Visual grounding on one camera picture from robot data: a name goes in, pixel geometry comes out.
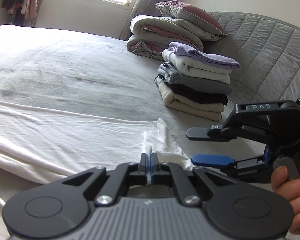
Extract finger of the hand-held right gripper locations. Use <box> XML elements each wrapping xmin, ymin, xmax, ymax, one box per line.
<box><xmin>186</xmin><ymin>123</ymin><xmax>267</xmax><ymax>143</ymax></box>
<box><xmin>191</xmin><ymin>154</ymin><xmax>266</xmax><ymax>170</ymax></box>

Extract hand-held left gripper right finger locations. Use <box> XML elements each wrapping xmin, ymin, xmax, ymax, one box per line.
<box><xmin>151</xmin><ymin>152</ymin><xmax>238</xmax><ymax>205</ymax></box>

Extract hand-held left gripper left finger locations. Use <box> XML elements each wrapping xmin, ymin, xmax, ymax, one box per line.
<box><xmin>57</xmin><ymin>152</ymin><xmax>148</xmax><ymax>205</ymax></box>

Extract white pants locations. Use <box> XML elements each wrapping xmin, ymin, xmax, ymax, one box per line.
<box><xmin>0</xmin><ymin>100</ymin><xmax>194</xmax><ymax>240</ymax></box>

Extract folded beige garment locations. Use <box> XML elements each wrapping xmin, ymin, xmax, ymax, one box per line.
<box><xmin>156</xmin><ymin>77</ymin><xmax>225</xmax><ymax>121</ymax></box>

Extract folded black garment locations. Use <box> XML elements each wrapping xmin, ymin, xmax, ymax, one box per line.
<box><xmin>154</xmin><ymin>74</ymin><xmax>228</xmax><ymax>105</ymax></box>

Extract folded grey sweater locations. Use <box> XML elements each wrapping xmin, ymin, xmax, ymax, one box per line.
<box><xmin>157</xmin><ymin>62</ymin><xmax>233</xmax><ymax>95</ymax></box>

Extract folded white garment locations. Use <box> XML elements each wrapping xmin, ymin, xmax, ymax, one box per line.
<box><xmin>162</xmin><ymin>49</ymin><xmax>232</xmax><ymax>84</ymax></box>

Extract grey quilted headboard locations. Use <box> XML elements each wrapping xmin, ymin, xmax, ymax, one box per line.
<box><xmin>207</xmin><ymin>11</ymin><xmax>300</xmax><ymax>135</ymax></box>

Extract grey pink folded quilt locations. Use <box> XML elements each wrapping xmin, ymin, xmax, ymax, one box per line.
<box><xmin>126</xmin><ymin>15</ymin><xmax>205</xmax><ymax>61</ymax></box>

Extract maroon grey pillow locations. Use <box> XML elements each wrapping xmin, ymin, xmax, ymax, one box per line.
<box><xmin>154</xmin><ymin>0</ymin><xmax>228</xmax><ymax>37</ymax></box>

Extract pink hanging garment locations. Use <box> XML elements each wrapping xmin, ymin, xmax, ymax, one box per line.
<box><xmin>20</xmin><ymin>0</ymin><xmax>38</xmax><ymax>20</ymax></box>

